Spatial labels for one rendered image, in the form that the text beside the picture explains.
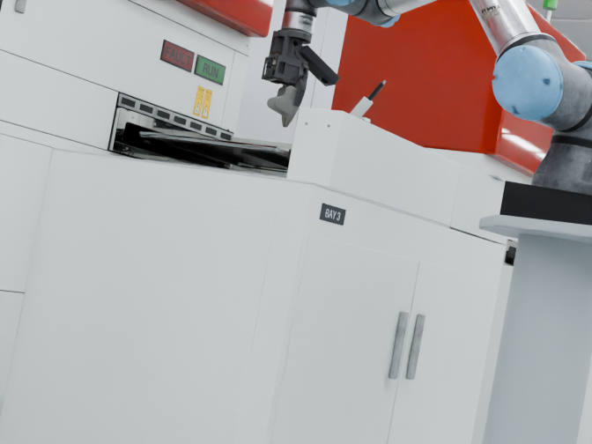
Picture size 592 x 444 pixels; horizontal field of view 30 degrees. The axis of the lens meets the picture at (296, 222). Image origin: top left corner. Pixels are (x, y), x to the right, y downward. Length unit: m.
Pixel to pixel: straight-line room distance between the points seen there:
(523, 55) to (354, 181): 0.39
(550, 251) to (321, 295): 0.41
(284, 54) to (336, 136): 0.56
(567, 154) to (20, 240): 1.08
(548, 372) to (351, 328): 0.40
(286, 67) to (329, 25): 3.51
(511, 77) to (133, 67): 0.92
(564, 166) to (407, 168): 0.39
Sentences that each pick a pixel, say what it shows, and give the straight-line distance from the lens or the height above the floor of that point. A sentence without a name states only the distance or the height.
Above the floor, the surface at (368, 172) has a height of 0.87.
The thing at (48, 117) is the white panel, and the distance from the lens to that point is 2.30.
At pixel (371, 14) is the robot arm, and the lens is 2.53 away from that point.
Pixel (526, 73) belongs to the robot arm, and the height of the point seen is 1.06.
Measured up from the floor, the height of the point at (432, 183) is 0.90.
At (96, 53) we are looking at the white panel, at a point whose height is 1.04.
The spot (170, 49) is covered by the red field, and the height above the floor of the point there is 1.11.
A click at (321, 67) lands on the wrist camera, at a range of 2.55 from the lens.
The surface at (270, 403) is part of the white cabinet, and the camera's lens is 1.93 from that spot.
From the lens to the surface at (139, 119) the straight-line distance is 2.48.
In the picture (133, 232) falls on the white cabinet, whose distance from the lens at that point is 2.13.
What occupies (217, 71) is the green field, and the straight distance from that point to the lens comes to 2.71.
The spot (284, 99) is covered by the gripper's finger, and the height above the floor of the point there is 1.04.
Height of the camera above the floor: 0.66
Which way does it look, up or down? 2 degrees up
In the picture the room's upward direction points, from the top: 10 degrees clockwise
